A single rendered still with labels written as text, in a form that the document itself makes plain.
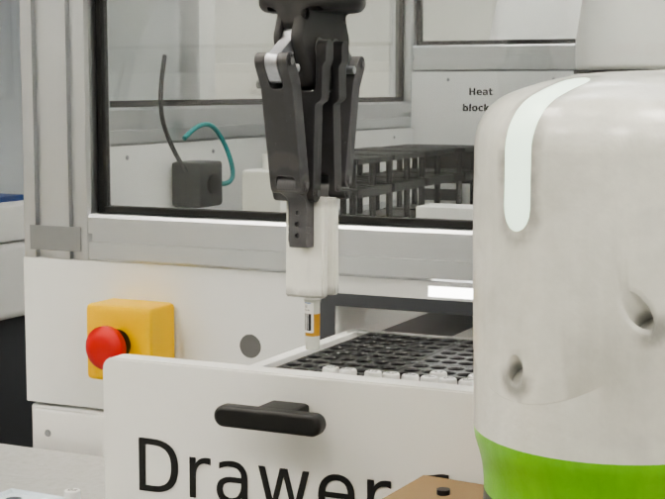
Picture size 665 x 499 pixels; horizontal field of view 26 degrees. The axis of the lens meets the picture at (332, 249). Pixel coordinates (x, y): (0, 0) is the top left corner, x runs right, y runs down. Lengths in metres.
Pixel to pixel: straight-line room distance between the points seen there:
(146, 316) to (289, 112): 0.40
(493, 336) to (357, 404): 0.29
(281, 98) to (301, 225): 0.09
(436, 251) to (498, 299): 0.61
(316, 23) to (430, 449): 0.31
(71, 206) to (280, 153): 0.47
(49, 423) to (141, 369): 0.49
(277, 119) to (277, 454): 0.22
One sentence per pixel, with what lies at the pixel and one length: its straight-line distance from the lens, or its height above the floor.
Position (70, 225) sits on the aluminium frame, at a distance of 1.42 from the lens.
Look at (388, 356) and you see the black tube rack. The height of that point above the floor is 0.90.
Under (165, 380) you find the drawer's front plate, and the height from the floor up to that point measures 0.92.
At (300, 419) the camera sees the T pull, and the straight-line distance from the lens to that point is 0.89.
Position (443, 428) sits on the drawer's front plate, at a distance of 0.89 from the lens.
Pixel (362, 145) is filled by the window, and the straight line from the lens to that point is 1.27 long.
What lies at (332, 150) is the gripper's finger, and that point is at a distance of 1.02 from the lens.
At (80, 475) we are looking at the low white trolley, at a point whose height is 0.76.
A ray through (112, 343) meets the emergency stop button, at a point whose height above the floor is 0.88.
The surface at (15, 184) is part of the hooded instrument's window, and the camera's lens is 2.01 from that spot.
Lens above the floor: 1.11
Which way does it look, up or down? 6 degrees down
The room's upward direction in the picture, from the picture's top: straight up
